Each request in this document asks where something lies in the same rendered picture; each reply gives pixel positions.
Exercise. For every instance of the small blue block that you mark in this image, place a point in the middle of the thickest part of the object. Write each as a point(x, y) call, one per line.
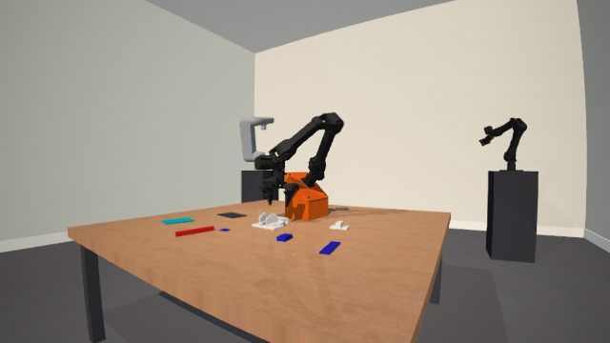
point(284, 237)

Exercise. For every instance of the red flat bar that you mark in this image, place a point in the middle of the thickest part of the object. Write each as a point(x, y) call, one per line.
point(194, 231)

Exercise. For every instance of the blue flat bar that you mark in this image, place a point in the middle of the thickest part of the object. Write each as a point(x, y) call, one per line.
point(329, 248)

